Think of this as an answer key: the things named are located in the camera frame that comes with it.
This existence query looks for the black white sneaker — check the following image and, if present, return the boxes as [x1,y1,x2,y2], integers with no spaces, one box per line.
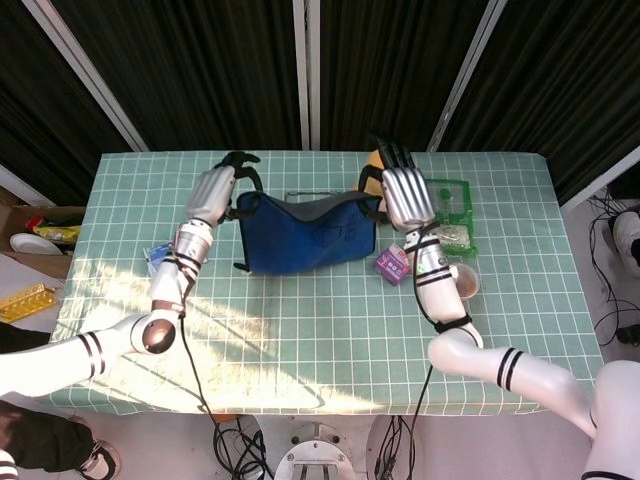
[79,439,121,479]

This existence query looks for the clear jar of rubber bands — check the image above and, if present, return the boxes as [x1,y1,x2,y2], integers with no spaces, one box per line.
[452,263,481,301]

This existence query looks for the black curtain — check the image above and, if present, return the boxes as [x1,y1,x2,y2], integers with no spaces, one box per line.
[0,0,640,206]

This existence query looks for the small purple box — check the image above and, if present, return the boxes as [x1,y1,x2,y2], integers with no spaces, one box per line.
[374,243,414,287]

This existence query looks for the yellow plastic rack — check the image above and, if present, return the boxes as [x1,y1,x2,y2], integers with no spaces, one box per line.
[0,283,59,324]

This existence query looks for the blue fabric bag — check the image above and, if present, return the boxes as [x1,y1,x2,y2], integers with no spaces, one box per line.
[233,191,379,275]

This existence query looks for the person leg black trousers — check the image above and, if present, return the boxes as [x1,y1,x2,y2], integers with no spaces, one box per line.
[0,399,96,474]

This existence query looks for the white paper plate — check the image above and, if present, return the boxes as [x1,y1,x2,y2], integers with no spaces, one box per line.
[9,233,64,256]

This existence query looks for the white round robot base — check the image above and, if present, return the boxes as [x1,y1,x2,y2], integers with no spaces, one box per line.
[273,419,354,480]

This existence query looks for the yellow snack bag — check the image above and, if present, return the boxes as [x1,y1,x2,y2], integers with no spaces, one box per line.
[29,224,81,245]

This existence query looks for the green checked tablecloth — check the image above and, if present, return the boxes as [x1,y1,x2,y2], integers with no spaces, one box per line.
[42,151,606,415]

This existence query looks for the green plastic package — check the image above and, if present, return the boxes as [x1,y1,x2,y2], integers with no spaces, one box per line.
[422,175,476,257]

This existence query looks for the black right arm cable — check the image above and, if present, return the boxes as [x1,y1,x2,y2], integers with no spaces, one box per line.
[405,227,474,480]

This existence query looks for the yellow plush toy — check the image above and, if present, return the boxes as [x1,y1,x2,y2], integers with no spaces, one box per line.
[349,148,389,211]

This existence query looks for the white frame post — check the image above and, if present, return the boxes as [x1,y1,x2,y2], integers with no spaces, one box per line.
[0,164,56,207]
[35,0,150,152]
[292,0,322,150]
[559,149,640,211]
[427,0,509,152]

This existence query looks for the white device with cables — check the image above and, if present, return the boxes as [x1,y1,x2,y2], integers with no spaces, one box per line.
[589,184,640,346]

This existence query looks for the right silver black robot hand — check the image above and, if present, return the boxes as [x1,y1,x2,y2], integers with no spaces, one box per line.
[358,132,435,232]

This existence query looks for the blue white packet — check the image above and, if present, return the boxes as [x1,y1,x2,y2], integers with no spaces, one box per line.
[142,242,176,276]

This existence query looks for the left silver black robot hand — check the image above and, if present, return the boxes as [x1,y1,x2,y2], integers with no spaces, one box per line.
[185,151,263,225]

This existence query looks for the cardboard box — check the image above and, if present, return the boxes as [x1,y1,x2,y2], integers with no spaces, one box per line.
[0,204,86,281]

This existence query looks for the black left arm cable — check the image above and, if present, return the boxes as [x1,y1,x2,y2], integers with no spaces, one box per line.
[172,252,224,480]

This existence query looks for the black floor cable bundle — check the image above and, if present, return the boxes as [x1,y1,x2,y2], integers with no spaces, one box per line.
[213,414,274,480]

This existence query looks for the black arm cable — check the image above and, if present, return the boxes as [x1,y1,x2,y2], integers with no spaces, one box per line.
[172,252,224,480]
[405,227,474,480]

